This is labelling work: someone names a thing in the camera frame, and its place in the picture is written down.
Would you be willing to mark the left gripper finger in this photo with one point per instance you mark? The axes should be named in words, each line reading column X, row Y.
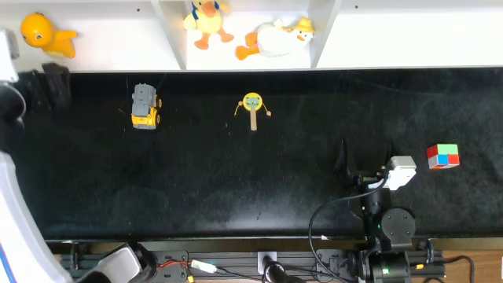
column 57, row 84
column 29, row 90

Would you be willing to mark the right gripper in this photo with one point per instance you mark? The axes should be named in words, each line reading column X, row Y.
column 355, row 181

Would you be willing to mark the yellow rubber duck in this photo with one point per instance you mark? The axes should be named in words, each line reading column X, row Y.
column 39, row 31

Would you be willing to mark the many-coloured puzzle cube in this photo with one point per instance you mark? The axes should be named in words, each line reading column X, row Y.
column 443, row 156

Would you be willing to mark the grey and yellow toy truck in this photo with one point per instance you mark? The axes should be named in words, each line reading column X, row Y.
column 144, row 106

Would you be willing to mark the yellow rattle drum toy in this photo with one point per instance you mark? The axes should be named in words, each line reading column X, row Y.
column 252, row 102

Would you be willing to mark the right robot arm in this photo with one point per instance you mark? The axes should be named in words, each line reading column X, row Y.
column 397, row 226

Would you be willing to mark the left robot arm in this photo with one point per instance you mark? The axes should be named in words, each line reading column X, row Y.
column 19, row 220

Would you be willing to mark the white shelf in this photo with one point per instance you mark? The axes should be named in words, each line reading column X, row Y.
column 118, row 43

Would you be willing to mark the white plush duck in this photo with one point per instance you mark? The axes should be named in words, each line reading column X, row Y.
column 277, row 39

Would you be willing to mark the yellow plush duck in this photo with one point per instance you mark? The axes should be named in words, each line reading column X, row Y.
column 208, row 21

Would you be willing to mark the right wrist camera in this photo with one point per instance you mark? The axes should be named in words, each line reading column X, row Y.
column 400, row 172

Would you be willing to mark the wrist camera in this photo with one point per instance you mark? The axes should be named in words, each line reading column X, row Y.
column 400, row 172
column 7, row 55

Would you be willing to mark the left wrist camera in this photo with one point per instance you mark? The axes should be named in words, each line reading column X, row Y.
column 7, row 55

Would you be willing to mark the mounting rail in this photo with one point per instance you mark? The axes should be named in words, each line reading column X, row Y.
column 243, row 267

